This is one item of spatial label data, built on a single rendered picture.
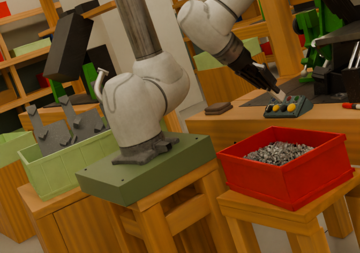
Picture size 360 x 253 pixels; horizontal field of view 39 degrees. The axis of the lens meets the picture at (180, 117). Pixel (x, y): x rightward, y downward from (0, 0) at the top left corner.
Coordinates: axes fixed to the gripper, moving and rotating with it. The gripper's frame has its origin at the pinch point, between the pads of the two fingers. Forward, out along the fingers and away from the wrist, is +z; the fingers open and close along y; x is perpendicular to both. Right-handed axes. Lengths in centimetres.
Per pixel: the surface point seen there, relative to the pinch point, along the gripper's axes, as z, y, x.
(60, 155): -22, -84, -40
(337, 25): 5.3, 7.7, 29.1
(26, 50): 43, -641, 145
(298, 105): 9.0, 1.9, 0.9
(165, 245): 0, -18, -56
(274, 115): 9.0, -7.1, -2.8
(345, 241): 117, -50, -7
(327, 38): -5.5, 18.2, 13.8
